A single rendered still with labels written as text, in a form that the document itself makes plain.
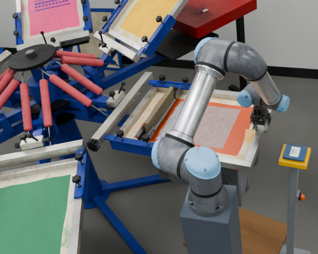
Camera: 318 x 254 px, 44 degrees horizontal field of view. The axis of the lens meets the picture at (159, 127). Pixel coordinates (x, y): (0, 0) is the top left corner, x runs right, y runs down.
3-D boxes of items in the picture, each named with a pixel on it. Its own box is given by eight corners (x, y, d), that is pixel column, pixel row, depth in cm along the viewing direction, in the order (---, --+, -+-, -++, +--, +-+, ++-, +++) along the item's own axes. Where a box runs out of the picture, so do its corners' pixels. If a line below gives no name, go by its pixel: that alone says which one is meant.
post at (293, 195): (310, 252, 251) (322, 142, 191) (304, 282, 236) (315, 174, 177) (275, 243, 260) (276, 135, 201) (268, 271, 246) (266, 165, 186)
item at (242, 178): (260, 160, 250) (259, 106, 223) (241, 214, 220) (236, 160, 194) (255, 159, 251) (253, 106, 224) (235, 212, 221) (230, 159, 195)
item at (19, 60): (123, 181, 330) (73, 37, 247) (99, 218, 304) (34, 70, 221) (85, 172, 348) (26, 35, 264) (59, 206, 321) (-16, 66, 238)
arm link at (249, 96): (257, 98, 169) (269, 85, 175) (234, 92, 175) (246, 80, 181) (257, 112, 174) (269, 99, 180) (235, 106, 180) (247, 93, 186)
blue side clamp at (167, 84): (199, 92, 246) (198, 83, 242) (196, 97, 243) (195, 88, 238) (157, 88, 259) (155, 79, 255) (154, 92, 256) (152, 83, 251)
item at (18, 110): (130, 79, 277) (126, 64, 269) (67, 153, 225) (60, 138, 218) (43, 70, 312) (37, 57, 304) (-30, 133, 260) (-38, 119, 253)
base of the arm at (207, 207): (224, 219, 137) (222, 201, 131) (183, 213, 143) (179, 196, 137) (232, 187, 148) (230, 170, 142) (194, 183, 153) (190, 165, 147)
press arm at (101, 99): (124, 105, 242) (122, 98, 238) (120, 111, 238) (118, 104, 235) (101, 102, 249) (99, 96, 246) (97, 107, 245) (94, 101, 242)
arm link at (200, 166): (210, 200, 133) (206, 173, 124) (179, 186, 140) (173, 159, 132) (228, 178, 139) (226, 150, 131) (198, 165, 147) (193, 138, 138)
